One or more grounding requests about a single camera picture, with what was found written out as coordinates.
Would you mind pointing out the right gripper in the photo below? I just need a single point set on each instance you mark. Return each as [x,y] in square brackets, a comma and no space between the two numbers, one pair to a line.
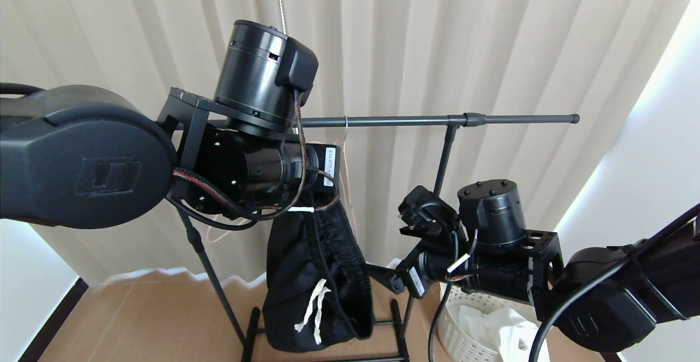
[508,280]

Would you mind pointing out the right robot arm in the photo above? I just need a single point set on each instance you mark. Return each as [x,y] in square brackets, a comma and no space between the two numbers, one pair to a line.
[601,291]

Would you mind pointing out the beige curtain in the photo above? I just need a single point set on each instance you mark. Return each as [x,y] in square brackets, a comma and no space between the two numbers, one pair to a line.
[437,39]

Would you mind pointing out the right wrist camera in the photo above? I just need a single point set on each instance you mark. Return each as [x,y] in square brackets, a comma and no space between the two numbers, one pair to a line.
[424,211]

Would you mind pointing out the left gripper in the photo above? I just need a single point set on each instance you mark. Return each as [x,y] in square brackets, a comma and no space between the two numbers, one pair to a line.
[246,170]

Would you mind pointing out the white laundry basket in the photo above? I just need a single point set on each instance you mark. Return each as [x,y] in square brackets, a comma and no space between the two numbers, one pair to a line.
[456,340]

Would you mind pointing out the black shorts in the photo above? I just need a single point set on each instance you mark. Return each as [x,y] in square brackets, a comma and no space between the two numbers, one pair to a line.
[295,274]

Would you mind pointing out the white garment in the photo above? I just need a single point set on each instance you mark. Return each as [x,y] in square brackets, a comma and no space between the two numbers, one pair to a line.
[503,329]

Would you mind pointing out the black clothes rack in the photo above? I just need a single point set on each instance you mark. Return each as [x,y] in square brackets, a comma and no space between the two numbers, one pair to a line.
[410,121]

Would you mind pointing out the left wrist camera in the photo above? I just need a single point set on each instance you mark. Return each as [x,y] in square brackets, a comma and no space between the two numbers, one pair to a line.
[298,69]

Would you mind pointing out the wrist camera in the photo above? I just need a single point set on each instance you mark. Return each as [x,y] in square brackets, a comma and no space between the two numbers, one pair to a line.
[298,69]
[424,211]

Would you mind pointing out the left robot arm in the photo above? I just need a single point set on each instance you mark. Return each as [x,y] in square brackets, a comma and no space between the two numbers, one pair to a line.
[82,154]

